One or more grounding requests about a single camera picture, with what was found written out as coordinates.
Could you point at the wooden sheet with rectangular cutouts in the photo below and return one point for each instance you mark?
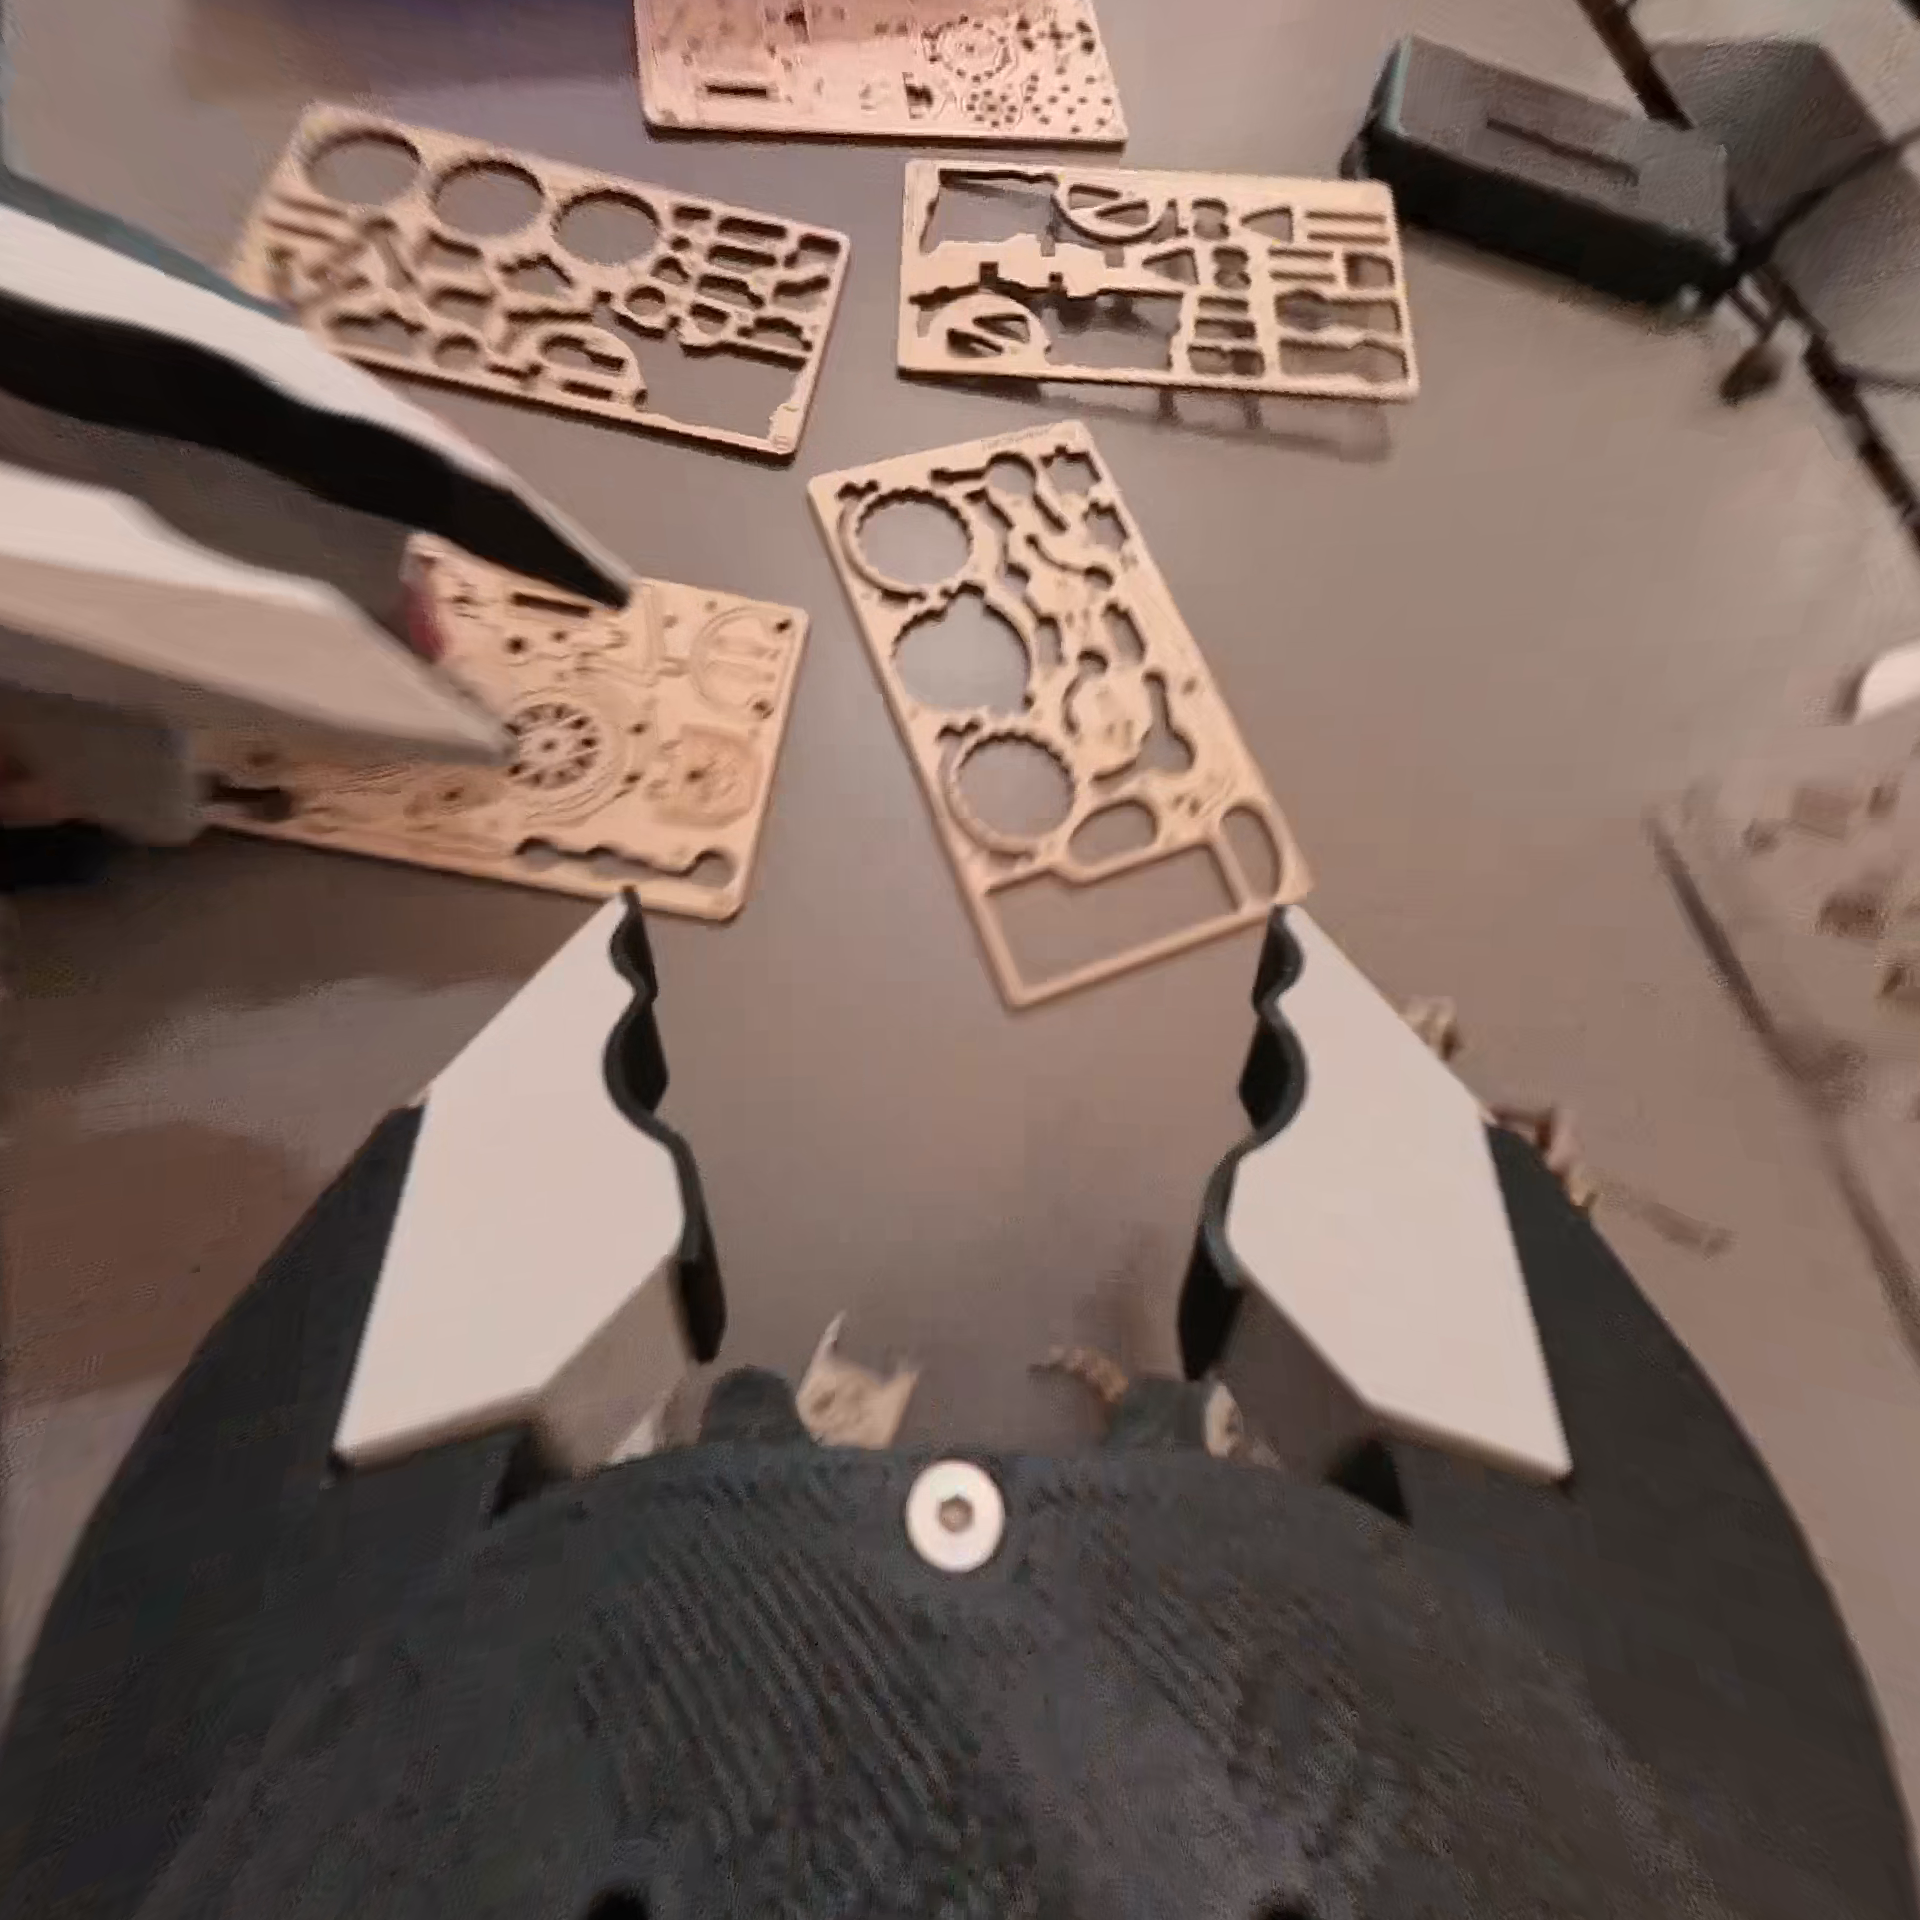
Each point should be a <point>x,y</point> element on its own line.
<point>1155,352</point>

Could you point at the wooden sheet with round cutouts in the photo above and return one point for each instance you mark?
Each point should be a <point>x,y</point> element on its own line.
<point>450,352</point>

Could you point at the white round object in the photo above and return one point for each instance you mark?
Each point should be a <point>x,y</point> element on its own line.
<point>1892,681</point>

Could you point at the wooden sheet with gear cutouts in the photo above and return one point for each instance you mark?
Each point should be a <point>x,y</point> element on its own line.
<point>916,599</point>

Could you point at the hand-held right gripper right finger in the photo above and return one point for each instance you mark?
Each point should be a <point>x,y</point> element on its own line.
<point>1388,1231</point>

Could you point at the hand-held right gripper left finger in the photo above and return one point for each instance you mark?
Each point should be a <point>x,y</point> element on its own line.
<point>517,1231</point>

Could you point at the engraved wooden sheet with gears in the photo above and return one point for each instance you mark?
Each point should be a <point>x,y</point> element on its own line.
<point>660,809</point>

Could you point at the pale printed sheet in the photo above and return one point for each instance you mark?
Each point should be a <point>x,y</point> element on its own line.
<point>1800,902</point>

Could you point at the uncut engraved wooden puzzle sheet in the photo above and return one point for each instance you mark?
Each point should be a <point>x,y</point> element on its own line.
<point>884,77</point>

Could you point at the black box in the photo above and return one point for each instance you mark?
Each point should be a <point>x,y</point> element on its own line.
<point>1545,173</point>

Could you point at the dark grey desk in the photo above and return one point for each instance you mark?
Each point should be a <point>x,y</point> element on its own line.
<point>1500,629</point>

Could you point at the small wooden offcut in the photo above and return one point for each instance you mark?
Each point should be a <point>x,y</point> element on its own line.
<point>1080,1372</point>
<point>853,1389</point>

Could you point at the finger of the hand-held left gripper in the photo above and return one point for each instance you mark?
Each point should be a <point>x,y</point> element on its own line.
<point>181,645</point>
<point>225,324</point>

